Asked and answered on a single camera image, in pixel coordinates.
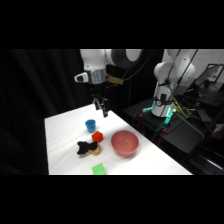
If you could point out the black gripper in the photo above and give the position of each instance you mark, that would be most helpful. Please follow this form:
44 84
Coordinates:
97 90

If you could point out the blue cup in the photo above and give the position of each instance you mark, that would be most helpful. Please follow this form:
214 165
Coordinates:
90 126

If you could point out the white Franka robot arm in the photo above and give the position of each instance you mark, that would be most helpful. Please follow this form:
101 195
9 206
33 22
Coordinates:
95 61

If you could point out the pink bowl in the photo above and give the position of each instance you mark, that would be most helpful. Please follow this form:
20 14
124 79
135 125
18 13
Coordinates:
124 144

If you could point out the red block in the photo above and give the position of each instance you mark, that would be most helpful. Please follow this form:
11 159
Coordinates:
97 136

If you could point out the black plush toy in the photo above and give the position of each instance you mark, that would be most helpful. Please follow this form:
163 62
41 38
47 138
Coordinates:
84 147

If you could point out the wooden block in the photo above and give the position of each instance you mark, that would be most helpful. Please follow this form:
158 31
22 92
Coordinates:
96 152

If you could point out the green flat block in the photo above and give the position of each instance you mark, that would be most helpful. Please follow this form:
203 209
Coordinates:
99 169

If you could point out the black laptop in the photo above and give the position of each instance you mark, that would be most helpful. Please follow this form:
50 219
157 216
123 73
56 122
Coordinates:
210 76

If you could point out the wrist camera with yellow mount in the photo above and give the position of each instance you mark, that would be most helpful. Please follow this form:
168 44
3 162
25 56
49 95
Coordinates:
115 80

